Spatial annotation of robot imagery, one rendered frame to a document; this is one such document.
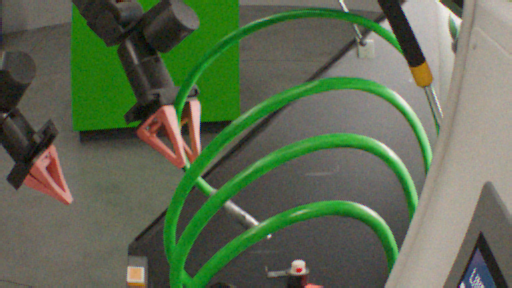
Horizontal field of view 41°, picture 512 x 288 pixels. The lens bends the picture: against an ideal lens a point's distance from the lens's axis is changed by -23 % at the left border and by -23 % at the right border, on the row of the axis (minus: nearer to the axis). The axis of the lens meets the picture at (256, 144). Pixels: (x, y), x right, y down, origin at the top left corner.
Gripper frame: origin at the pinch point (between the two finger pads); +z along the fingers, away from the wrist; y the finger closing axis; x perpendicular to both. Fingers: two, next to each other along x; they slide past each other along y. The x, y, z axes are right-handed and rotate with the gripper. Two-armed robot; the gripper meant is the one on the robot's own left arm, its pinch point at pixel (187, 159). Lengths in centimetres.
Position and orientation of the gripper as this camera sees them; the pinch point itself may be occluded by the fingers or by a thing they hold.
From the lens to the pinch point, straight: 112.9
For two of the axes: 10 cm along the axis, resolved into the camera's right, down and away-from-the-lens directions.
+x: -6.5, 5.1, 5.7
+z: 4.6, 8.5, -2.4
